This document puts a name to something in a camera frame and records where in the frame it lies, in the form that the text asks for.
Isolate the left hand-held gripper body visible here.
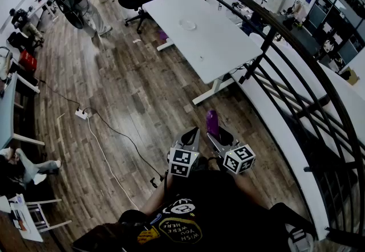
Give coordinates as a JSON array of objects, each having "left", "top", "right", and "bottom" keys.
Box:
[{"left": 167, "top": 127, "right": 201, "bottom": 178}]

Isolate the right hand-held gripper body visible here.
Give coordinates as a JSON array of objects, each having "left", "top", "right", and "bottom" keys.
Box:
[{"left": 206, "top": 127, "right": 256, "bottom": 175}]

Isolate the purple eggplant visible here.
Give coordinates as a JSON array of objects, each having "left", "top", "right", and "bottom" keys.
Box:
[{"left": 206, "top": 109, "right": 221, "bottom": 142}]

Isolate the clear round plate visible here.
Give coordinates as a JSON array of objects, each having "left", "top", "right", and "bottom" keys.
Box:
[{"left": 179, "top": 18, "right": 197, "bottom": 31}]

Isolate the person's left forearm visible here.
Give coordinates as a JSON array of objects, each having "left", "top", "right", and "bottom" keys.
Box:
[{"left": 140, "top": 173, "right": 174, "bottom": 217}]

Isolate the person's right forearm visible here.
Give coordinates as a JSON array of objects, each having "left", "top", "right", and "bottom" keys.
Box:
[{"left": 232, "top": 172, "right": 270, "bottom": 210}]

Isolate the person's black printed shirt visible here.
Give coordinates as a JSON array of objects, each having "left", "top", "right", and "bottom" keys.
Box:
[{"left": 119, "top": 169, "right": 316, "bottom": 252}]

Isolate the white rectangular table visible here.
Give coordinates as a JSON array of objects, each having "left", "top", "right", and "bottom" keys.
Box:
[{"left": 142, "top": 0, "right": 263, "bottom": 106}]

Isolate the black metal railing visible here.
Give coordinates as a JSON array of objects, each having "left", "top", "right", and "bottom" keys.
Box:
[{"left": 159, "top": 0, "right": 365, "bottom": 246}]

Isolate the cardboard box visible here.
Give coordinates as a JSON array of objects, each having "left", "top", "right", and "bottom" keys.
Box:
[{"left": 343, "top": 67, "right": 360, "bottom": 86}]

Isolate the pale blue table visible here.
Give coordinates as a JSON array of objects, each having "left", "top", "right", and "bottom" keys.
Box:
[{"left": 0, "top": 72, "right": 46, "bottom": 151}]

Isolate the red box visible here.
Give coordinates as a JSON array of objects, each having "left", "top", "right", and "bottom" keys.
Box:
[{"left": 18, "top": 50, "right": 38, "bottom": 71}]

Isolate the white narrow table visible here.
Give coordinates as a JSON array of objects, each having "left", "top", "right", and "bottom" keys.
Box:
[{"left": 27, "top": 0, "right": 59, "bottom": 23}]

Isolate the black cable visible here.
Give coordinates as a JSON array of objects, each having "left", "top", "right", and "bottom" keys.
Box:
[{"left": 35, "top": 78, "right": 165, "bottom": 182}]

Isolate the white cable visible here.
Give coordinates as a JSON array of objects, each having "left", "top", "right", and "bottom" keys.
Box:
[{"left": 86, "top": 116, "right": 140, "bottom": 211}]

